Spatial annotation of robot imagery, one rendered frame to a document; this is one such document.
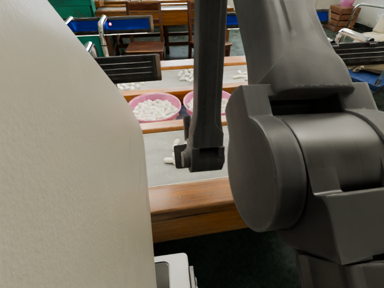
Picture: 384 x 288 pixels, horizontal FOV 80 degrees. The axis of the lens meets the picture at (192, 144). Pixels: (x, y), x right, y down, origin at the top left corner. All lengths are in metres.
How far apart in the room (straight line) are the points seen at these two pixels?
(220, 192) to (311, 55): 0.61
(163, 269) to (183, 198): 0.41
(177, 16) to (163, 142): 2.67
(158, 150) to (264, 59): 0.78
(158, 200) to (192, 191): 0.11
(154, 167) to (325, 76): 0.74
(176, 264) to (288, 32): 0.29
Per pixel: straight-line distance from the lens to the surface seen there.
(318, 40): 0.20
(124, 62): 0.76
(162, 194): 0.75
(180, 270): 0.33
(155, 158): 0.90
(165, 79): 1.48
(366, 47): 1.05
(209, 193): 0.74
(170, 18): 3.47
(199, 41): 0.41
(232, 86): 1.36
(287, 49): 0.18
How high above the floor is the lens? 1.35
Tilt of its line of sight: 40 degrees down
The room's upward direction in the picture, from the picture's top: straight up
